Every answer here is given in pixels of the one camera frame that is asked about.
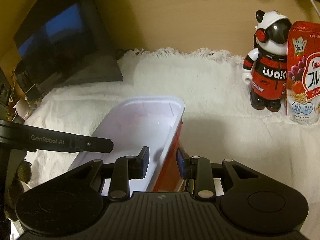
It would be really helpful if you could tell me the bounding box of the red granola cereal bag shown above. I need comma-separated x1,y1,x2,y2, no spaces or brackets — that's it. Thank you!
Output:
286,21,319,125

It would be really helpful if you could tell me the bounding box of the black monitor screen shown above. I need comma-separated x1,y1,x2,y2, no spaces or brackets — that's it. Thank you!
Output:
14,0,123,93

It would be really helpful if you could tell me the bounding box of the red panda robot figurine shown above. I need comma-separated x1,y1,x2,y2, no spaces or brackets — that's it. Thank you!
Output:
242,10,292,112

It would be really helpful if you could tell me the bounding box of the white fluffy cloth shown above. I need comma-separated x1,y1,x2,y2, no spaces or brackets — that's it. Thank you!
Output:
26,49,319,239

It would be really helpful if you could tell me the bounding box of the lavender plastic tray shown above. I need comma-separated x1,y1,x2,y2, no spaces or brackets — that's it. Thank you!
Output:
70,96,185,192

